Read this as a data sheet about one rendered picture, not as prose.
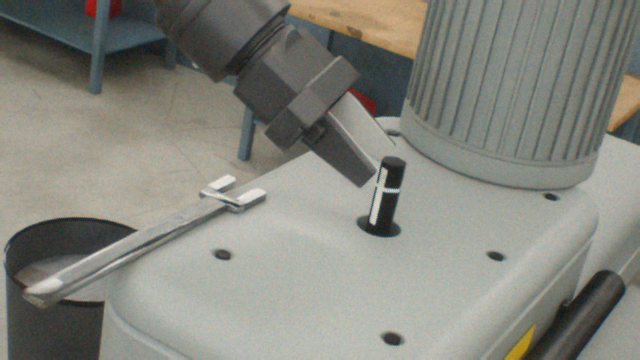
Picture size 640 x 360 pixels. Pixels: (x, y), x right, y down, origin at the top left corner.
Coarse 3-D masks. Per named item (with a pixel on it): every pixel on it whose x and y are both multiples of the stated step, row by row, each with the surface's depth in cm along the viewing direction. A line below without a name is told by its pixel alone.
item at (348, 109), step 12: (348, 96) 85; (336, 108) 86; (348, 108) 85; (360, 108) 85; (348, 120) 86; (360, 120) 85; (372, 120) 85; (348, 132) 86; (360, 132) 86; (372, 132) 85; (384, 132) 86; (360, 144) 86; (372, 144) 86; (384, 144) 85; (372, 156) 86
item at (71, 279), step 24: (216, 192) 84; (264, 192) 86; (168, 216) 79; (192, 216) 80; (120, 240) 75; (144, 240) 75; (168, 240) 77; (72, 264) 71; (96, 264) 71; (120, 264) 73; (48, 288) 68; (72, 288) 69
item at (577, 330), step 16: (608, 272) 104; (592, 288) 100; (608, 288) 101; (624, 288) 104; (560, 304) 97; (576, 304) 97; (592, 304) 97; (608, 304) 99; (560, 320) 94; (576, 320) 94; (592, 320) 96; (544, 336) 92; (560, 336) 91; (576, 336) 92; (592, 336) 96; (544, 352) 88; (560, 352) 89; (576, 352) 91
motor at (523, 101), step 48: (432, 0) 99; (480, 0) 92; (528, 0) 90; (576, 0) 89; (624, 0) 91; (432, 48) 98; (480, 48) 93; (528, 48) 91; (576, 48) 91; (624, 48) 94; (432, 96) 98; (480, 96) 95; (528, 96) 93; (576, 96) 94; (432, 144) 99; (480, 144) 96; (528, 144) 95; (576, 144) 97
